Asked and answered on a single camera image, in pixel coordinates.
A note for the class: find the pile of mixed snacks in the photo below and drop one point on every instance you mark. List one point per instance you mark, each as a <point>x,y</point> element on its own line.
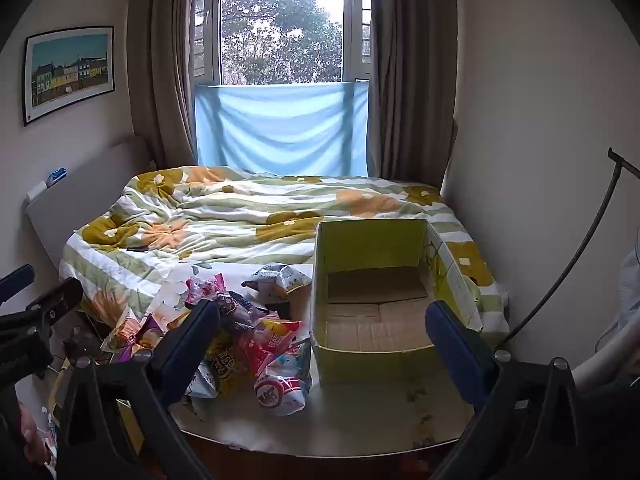
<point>270,345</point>

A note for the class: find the grey headboard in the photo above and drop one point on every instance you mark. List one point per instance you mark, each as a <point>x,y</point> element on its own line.
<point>85,195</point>

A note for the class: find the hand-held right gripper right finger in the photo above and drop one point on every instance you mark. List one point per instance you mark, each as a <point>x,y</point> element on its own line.
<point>452,350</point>

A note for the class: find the person's light grey clothing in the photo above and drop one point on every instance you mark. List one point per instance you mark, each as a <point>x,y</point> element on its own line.
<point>615,310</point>

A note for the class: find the framed wall picture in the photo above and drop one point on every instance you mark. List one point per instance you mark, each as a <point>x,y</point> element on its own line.
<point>70,70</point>

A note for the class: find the floral blanket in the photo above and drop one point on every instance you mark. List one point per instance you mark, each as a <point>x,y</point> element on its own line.
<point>225,220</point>

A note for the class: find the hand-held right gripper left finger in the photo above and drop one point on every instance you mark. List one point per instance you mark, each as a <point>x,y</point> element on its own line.
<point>187,355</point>

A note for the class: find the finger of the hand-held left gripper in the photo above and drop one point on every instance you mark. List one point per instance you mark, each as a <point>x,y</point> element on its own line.
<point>52,307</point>
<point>17,282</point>

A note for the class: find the grey white snack packet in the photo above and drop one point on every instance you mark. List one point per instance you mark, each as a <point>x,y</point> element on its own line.
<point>285,277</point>

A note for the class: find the yellow-green cardboard box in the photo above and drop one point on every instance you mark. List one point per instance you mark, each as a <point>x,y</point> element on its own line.
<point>370,360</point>

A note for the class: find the brown curtain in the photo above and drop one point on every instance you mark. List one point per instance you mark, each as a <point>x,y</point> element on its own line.
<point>160,60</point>
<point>415,85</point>

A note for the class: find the light blue cloth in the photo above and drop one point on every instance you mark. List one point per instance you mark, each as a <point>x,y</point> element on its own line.
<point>280,130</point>

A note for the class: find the floral tablecloth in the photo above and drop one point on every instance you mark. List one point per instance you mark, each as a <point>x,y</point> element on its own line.
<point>360,415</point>

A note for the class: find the black thin stand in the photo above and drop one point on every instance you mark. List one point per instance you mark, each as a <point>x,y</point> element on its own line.
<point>616,162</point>

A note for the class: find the window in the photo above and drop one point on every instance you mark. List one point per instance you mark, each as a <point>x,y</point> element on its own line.
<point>280,20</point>

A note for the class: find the person's left hand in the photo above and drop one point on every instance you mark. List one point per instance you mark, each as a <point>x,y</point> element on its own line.
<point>35,440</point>

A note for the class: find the white and blue small object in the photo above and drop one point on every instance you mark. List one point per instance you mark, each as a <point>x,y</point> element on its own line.
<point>50,180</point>

